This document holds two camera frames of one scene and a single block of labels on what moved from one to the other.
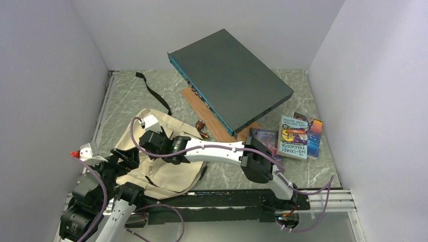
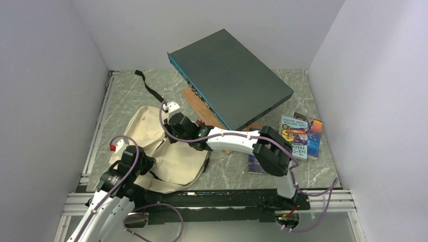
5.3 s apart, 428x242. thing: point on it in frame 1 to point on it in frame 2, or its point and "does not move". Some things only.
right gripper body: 162,133 to 174,133
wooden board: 217,128 does not move
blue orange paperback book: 314,135 does not move
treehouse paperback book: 292,137 does not move
